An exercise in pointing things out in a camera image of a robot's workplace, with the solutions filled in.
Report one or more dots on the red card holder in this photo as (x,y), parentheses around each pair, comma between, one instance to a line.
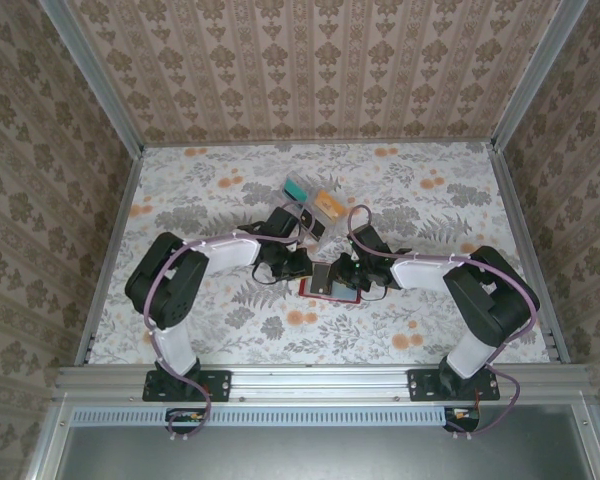
(347,294)

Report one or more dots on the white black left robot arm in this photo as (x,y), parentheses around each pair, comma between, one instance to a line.
(230,252)

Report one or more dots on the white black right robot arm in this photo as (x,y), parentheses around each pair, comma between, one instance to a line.
(420,275)

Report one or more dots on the clear acrylic card box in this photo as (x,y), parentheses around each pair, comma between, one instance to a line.
(330,230)

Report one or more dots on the orange card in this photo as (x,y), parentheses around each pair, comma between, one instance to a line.
(328,205)

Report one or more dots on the teal card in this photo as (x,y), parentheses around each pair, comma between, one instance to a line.
(294,190)

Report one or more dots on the floral table cover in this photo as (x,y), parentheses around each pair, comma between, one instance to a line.
(330,330)

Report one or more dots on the grey metal sheet panel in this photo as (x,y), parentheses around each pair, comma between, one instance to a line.
(320,455)

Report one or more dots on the aluminium mounting rail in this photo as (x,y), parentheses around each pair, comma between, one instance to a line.
(320,382)

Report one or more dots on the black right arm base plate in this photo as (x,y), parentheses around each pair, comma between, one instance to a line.
(425,385)

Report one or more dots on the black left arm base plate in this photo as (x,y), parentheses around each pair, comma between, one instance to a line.
(215,385)

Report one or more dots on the aluminium table side rail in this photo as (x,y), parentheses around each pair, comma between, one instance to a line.
(107,260)
(530,210)

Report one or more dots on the aluminium frame post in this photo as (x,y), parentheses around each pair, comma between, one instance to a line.
(535,75)
(92,75)

